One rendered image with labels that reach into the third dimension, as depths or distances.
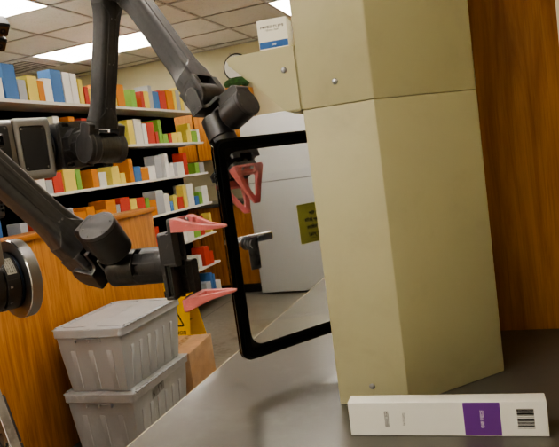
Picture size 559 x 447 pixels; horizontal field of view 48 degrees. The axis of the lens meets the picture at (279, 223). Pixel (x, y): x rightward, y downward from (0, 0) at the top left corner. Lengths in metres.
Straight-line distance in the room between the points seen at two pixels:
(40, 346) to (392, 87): 2.70
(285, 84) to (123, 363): 2.35
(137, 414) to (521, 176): 2.40
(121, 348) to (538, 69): 2.37
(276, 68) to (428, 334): 0.48
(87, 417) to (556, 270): 2.56
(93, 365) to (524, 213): 2.41
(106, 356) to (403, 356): 2.35
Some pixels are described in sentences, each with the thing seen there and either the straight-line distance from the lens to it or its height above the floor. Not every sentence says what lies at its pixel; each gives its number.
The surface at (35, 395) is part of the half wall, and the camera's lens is 3.38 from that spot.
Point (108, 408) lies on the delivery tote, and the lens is 3.29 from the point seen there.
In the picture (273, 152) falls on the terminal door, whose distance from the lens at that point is 1.16.
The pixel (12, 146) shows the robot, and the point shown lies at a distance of 1.66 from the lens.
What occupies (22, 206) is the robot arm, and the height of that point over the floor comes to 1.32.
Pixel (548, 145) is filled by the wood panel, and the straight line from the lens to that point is 1.30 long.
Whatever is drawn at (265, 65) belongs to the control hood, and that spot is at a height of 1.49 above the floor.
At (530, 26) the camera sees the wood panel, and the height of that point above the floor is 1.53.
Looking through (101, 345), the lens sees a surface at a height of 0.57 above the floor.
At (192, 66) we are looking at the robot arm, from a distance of 1.32.
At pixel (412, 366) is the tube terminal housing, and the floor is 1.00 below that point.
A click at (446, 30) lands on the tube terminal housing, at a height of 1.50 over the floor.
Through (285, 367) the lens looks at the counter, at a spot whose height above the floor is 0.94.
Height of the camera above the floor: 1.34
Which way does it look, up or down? 6 degrees down
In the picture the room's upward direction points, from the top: 8 degrees counter-clockwise
